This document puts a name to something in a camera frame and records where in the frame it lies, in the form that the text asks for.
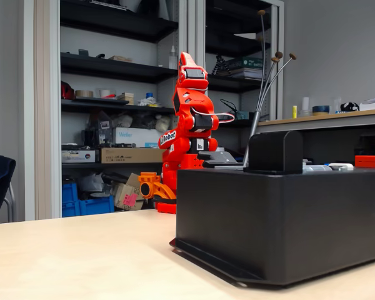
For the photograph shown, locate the white squeeze bottle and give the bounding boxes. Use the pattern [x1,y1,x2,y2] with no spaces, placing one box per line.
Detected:
[168,45,178,69]

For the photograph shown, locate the black flexible tripod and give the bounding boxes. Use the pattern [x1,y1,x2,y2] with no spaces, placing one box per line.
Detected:
[214,55,231,76]

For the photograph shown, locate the white plastic bag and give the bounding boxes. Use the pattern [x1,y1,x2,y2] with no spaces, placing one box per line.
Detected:
[155,114,172,133]

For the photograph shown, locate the grey metal shelf cabinet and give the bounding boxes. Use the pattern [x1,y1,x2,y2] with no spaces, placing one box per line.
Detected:
[187,0,285,157]
[33,0,190,219]

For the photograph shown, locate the white cloth bundle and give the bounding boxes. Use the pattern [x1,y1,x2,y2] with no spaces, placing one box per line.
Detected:
[138,96,163,108]

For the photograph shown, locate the stack of books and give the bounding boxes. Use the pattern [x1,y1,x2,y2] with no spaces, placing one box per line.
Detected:
[230,67,263,80]

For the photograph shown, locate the green book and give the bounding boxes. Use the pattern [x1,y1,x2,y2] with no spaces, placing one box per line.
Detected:
[226,56,264,69]

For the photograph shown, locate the small wooden box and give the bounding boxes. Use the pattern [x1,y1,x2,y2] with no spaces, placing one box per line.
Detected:
[117,92,134,106]

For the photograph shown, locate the metal stand cork knobs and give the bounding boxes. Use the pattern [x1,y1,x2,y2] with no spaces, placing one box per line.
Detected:
[242,9,298,166]

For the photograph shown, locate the white Weller box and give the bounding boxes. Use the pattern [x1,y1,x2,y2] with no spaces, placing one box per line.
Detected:
[112,127,169,148]

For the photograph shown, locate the grey hinged door plate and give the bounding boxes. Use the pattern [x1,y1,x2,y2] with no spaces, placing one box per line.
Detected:
[212,164,248,171]

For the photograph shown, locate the long brown cardboard box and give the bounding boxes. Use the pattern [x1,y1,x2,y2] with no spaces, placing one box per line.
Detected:
[100,147,166,164]

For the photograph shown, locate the orange table clamp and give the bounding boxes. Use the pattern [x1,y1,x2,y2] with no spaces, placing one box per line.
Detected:
[137,171,178,204]

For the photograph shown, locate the small plain cardboard box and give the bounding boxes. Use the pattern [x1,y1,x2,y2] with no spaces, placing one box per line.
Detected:
[126,172,142,188]

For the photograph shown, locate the red helmet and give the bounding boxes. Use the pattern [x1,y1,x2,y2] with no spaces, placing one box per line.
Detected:
[61,80,76,100]

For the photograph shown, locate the cardboard box pink sticker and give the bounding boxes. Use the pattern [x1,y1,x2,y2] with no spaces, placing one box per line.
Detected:
[114,182,144,211]

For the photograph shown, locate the white printed flat box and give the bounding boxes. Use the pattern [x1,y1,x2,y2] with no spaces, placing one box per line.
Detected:
[61,149,96,164]

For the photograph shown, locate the wooden top desk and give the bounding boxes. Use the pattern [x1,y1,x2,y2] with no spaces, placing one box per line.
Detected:
[256,107,375,134]

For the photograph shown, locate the metal door hinge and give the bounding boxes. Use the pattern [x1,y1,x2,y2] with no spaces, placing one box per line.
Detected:
[302,162,332,173]

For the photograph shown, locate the black task board box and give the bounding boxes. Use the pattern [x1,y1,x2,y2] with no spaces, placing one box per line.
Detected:
[169,165,375,288]

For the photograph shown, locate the wide blue plastic crate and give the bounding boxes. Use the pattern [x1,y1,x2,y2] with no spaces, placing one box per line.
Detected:
[61,196,115,218]

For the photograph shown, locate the black white object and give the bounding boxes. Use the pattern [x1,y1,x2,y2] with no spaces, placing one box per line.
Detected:
[339,101,360,113]

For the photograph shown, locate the small blue plastic crate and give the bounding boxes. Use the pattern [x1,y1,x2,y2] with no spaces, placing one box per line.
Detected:
[61,182,79,203]

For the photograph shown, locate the red display stick module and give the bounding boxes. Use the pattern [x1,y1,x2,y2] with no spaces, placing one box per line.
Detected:
[354,154,375,169]

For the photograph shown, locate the black wire bundle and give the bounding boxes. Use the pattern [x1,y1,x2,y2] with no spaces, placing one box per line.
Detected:
[220,99,238,114]

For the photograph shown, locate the white red servo cable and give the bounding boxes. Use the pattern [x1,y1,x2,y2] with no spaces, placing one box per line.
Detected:
[190,107,236,123]

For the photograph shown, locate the black angled cable bracket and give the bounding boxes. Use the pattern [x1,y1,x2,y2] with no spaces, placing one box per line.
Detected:
[197,150,244,168]

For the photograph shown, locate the grey chair frame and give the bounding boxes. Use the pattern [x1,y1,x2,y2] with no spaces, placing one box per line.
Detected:
[3,182,18,223]

